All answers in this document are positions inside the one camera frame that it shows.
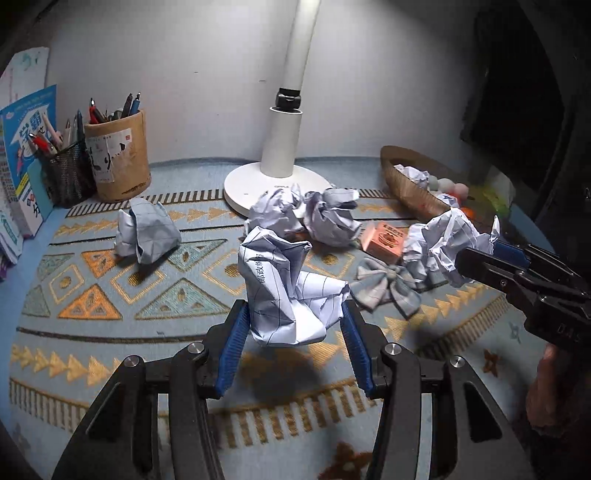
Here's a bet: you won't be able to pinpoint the black monitor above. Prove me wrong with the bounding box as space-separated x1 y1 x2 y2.
462 9 571 191

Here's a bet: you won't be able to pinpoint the black mesh pen holder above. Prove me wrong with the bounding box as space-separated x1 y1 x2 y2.
41 138 98 208

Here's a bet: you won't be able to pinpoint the brown woven bowl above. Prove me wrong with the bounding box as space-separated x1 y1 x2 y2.
380 146 499 222

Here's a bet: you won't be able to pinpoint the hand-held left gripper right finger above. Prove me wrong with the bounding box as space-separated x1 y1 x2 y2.
341 299 537 480

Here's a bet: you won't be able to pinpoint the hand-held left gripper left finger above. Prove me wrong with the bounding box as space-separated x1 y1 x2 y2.
51 299 251 480

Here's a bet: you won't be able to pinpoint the small pink box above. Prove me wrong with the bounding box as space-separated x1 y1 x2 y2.
362 222 409 257

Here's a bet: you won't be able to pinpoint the bunch of dark pens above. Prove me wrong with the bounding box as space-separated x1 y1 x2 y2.
89 92 141 124

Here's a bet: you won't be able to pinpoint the grey plaid fabric bow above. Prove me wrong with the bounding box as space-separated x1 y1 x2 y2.
353 258 423 319

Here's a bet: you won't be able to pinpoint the bamboo pen holder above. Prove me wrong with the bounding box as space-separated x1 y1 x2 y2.
84 108 152 202

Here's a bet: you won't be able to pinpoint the light teal notebook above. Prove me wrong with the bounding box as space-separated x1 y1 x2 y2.
27 159 54 215

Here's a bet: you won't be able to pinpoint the green white pink plush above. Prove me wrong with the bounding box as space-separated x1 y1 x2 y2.
427 175 470 197

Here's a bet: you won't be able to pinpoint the white desk lamp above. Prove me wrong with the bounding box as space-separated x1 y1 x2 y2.
224 0 335 217

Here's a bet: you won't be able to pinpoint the patterned blue woven mat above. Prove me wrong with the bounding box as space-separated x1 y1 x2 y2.
9 157 555 480

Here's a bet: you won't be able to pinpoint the bunch of pastel pens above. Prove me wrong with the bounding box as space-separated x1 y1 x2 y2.
28 110 86 160

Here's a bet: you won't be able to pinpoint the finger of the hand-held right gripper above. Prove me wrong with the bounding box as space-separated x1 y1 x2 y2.
455 248 537 302
492 240 581 283

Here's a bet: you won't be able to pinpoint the blue cover workbooks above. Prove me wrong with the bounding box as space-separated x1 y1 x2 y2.
0 84 58 264

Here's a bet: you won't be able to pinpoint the person's right hand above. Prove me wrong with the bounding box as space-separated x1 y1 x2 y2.
526 344 574 435

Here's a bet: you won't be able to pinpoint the green plastic packet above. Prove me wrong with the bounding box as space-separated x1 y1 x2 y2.
475 178 515 217

